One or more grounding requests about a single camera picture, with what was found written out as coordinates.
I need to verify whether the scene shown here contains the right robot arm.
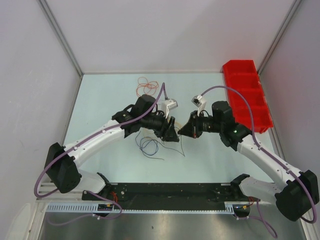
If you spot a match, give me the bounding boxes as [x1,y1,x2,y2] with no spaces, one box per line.
[178,98,320,222]

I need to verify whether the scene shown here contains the red orange wire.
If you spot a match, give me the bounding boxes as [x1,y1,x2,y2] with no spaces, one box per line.
[135,76,160,97]

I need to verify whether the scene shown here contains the grey slotted cable duct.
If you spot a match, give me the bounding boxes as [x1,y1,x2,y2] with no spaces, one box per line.
[46,201,253,215]

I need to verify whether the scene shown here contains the black wire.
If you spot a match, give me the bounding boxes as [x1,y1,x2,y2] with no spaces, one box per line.
[134,129,186,158]

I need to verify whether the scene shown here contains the red compartment bin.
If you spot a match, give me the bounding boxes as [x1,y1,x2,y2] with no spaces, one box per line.
[222,59,273,134]

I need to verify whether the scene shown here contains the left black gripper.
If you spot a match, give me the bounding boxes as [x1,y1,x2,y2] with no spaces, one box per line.
[140,109,179,143]

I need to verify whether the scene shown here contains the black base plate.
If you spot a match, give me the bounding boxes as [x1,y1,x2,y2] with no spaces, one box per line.
[98,183,257,211]

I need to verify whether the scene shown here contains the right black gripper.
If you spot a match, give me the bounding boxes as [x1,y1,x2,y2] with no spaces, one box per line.
[178,109,223,139]

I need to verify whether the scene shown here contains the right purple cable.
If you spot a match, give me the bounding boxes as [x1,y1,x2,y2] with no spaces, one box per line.
[200,85,317,239]

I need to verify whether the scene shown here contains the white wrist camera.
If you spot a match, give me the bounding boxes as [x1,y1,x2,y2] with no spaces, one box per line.
[191,95,207,117]
[160,98,178,119]

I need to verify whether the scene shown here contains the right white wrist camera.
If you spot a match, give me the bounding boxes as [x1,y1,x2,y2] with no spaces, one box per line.
[191,95,207,117]

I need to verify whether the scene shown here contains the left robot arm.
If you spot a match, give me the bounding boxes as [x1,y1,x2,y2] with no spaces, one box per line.
[45,94,179,200]

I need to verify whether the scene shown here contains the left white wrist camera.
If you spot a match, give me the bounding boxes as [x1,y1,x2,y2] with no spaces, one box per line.
[160,98,178,119]

